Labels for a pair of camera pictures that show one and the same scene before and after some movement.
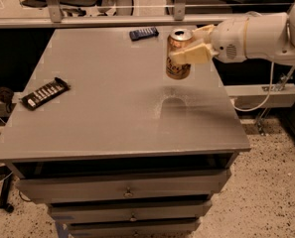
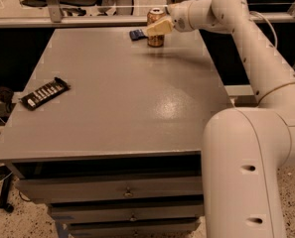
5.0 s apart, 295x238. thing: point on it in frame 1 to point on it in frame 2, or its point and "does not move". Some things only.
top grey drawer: (149, 184) does not move
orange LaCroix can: (176, 40) to (153, 15)
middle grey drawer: (128, 211) does not move
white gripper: (226, 41) to (179, 20)
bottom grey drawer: (133, 228) does not move
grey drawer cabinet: (126, 151) does not move
